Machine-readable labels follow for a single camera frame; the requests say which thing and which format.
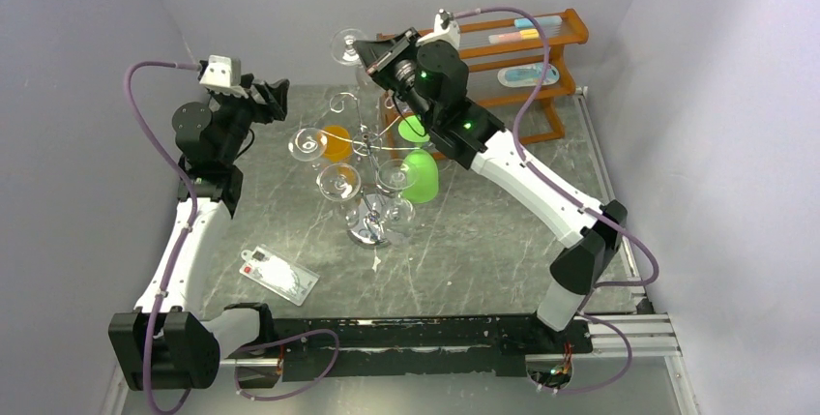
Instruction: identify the orange plastic wine glass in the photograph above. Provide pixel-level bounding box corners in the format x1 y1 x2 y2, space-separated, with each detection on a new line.
317 125 353 163

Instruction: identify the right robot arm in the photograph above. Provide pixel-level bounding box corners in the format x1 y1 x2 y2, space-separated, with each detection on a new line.
348 29 628 352

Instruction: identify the white packaged card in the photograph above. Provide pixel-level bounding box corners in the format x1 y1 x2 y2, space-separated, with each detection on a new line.
239 246 319 307

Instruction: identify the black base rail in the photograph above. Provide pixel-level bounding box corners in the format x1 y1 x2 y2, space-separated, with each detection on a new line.
233 313 593 382

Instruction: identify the orange wooden shelf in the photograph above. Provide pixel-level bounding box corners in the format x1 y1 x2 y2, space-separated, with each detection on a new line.
375 8 589 147

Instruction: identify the white blue blister pack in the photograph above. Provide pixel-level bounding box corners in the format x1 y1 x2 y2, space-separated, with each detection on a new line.
497 62 560 88

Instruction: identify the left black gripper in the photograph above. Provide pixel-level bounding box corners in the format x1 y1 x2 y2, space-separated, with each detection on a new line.
217 75 291 164

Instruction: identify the chrome wine glass rack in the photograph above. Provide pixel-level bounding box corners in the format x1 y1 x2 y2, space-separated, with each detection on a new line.
319 91 409 249

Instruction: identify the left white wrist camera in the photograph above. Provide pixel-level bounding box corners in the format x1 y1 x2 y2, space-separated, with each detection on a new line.
198 55 249 99

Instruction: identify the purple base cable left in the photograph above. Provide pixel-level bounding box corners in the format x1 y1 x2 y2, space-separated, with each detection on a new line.
233 328 340 402

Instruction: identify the green plastic wine glass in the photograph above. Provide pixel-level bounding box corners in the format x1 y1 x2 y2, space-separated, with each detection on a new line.
398 115 439 204

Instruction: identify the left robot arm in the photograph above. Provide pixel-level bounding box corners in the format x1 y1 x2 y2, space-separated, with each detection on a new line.
108 74 290 391

